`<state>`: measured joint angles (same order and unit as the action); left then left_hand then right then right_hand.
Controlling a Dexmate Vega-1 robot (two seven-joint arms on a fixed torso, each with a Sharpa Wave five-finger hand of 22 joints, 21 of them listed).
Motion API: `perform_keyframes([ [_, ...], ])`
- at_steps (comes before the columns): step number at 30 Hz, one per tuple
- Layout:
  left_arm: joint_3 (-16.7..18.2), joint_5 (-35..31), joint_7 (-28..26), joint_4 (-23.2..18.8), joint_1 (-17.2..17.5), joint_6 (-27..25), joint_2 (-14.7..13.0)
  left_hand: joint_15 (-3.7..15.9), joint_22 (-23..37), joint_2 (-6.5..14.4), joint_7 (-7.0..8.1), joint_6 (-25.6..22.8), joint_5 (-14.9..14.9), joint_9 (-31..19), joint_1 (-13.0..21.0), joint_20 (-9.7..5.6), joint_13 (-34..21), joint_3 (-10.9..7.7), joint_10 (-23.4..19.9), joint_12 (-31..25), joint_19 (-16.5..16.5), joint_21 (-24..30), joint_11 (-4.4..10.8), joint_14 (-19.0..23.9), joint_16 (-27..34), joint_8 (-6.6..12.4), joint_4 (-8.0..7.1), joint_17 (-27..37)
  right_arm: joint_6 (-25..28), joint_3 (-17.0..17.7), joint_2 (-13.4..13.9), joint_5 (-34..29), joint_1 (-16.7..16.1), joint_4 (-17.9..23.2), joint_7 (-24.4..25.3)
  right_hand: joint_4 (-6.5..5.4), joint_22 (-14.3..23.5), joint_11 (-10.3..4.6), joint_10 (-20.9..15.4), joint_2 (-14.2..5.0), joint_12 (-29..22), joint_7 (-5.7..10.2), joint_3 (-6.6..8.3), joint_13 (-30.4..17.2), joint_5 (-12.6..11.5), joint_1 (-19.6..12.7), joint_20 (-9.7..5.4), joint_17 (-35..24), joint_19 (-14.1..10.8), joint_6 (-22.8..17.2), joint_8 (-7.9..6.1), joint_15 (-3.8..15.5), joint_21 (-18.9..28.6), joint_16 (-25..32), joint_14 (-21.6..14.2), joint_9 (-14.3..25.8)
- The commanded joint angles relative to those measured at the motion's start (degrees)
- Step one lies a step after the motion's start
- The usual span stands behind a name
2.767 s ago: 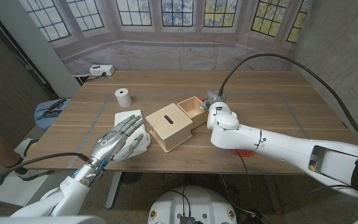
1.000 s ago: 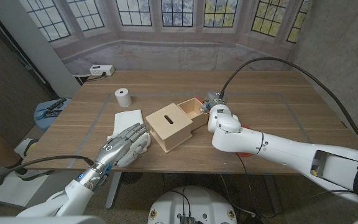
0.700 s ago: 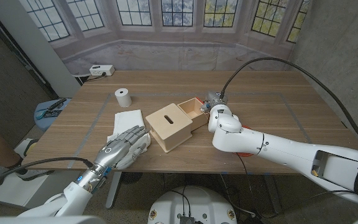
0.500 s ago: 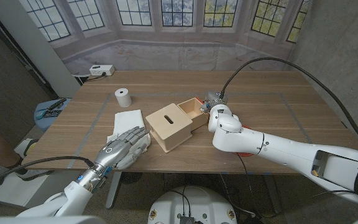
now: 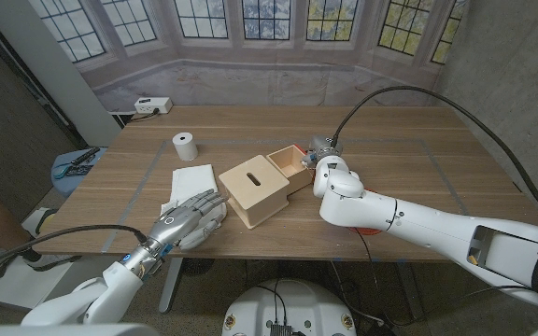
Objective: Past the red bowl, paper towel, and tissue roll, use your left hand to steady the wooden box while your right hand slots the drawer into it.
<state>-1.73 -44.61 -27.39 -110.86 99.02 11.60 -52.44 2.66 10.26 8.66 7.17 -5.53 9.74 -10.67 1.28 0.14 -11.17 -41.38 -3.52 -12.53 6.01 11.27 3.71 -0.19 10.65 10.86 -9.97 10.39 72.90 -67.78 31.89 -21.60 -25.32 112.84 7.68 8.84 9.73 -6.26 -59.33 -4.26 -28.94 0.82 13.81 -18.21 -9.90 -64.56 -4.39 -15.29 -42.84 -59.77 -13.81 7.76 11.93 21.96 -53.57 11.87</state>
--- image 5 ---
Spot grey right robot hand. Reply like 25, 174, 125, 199
300, 134, 344, 169

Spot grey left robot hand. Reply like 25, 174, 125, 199
147, 189, 229, 252

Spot wooden drawer with red front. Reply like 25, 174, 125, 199
265, 144, 316, 195

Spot wooden box with slot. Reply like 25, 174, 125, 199
218, 154, 291, 231

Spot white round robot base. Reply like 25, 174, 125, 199
221, 278, 358, 336

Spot white folded paper towel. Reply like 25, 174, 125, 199
160, 163, 228, 244

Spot white tissue roll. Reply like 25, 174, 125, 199
172, 132, 200, 162

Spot red bowl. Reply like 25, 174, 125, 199
347, 189, 385, 236

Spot black hand tool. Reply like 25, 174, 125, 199
69, 147, 102, 168

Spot grey table leg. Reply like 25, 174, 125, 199
394, 260, 427, 322
158, 257, 185, 314

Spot printed window backdrop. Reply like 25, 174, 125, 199
25, 0, 471, 114

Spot white power strip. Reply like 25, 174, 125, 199
134, 96, 174, 116

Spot blue round stool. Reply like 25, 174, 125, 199
50, 147, 109, 197

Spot grey white sneaker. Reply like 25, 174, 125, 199
21, 249, 82, 273

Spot white floor board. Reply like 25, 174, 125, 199
0, 260, 92, 310

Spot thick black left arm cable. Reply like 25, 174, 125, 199
0, 224, 149, 276

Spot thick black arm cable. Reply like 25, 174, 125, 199
0, 224, 149, 276
330, 85, 538, 234

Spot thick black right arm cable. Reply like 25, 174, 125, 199
330, 85, 538, 234

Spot black power strip cable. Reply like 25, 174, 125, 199
109, 107, 162, 127

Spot blue handled pliers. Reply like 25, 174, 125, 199
52, 162, 95, 180

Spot white wall panel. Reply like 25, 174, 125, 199
0, 0, 123, 148

